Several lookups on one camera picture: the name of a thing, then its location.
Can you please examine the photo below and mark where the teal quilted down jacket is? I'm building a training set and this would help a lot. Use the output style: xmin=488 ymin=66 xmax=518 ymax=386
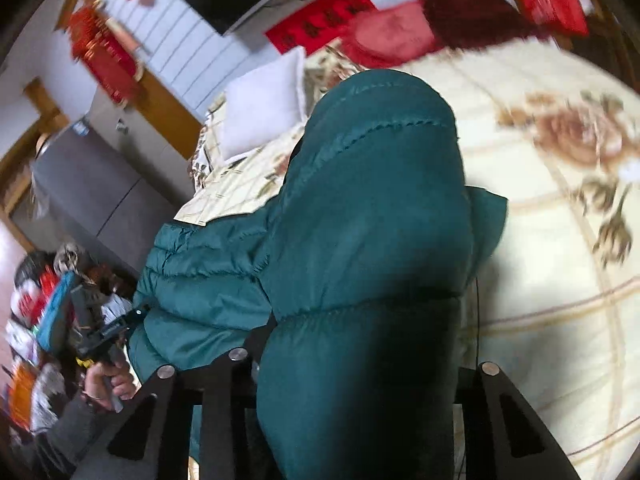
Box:
xmin=127 ymin=69 xmax=508 ymax=480

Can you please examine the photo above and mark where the floral checked bed sheet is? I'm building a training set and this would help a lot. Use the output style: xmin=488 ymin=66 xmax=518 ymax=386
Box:
xmin=172 ymin=40 xmax=640 ymax=480

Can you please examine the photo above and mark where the person's left forearm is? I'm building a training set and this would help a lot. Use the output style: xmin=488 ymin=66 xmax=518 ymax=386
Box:
xmin=30 ymin=395 xmax=111 ymax=480

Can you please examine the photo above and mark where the red heart-shaped cushion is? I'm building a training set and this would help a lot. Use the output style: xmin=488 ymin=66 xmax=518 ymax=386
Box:
xmin=340 ymin=0 xmax=443 ymax=68

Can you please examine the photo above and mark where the pile of colourful clutter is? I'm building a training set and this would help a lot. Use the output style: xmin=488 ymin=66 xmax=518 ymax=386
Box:
xmin=5 ymin=242 xmax=136 ymax=446

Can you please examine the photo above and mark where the person's left hand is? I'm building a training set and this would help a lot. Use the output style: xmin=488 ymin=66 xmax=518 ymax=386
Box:
xmin=80 ymin=355 xmax=138 ymax=411

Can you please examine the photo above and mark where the red wall banner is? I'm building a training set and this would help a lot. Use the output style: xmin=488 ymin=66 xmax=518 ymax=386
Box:
xmin=265 ymin=0 xmax=378 ymax=56

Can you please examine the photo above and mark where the white square pillow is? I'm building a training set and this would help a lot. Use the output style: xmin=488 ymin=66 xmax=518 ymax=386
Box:
xmin=217 ymin=46 xmax=308 ymax=163

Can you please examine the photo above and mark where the red hanging knot decoration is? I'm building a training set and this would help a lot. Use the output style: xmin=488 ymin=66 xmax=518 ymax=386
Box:
xmin=67 ymin=5 xmax=143 ymax=106

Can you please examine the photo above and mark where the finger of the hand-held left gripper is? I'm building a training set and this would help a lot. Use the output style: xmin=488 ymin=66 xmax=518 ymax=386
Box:
xmin=101 ymin=305 xmax=151 ymax=341

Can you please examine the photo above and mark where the maroon frilled cushion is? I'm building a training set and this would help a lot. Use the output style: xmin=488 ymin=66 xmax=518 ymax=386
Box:
xmin=422 ymin=0 xmax=546 ymax=51

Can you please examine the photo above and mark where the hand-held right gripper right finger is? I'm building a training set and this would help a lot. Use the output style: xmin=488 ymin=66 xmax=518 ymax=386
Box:
xmin=452 ymin=361 xmax=583 ymax=480

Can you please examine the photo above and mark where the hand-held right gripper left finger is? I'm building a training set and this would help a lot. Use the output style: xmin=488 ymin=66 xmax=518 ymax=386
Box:
xmin=75 ymin=317 xmax=278 ymax=480

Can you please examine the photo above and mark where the wooden door frame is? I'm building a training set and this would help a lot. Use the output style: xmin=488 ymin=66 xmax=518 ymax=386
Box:
xmin=0 ymin=77 xmax=71 ymax=211

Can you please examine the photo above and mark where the grey cabinet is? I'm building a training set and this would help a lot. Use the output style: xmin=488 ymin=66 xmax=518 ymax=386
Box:
xmin=32 ymin=122 xmax=193 ymax=276

